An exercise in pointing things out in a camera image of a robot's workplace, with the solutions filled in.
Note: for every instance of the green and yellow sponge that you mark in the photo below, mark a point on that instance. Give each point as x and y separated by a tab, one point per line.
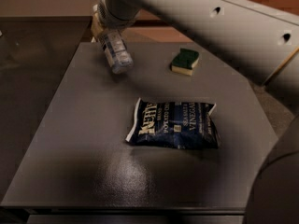
185	62

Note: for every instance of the clear plastic water bottle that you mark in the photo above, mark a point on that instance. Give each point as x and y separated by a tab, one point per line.
119	59

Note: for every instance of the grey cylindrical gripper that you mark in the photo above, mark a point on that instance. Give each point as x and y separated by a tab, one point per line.
109	17

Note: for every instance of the blue potato chips bag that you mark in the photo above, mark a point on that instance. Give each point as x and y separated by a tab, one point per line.
179	125

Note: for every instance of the dark side table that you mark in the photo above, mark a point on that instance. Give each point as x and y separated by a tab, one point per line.
34	54

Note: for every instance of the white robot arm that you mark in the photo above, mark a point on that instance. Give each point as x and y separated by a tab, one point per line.
262	44

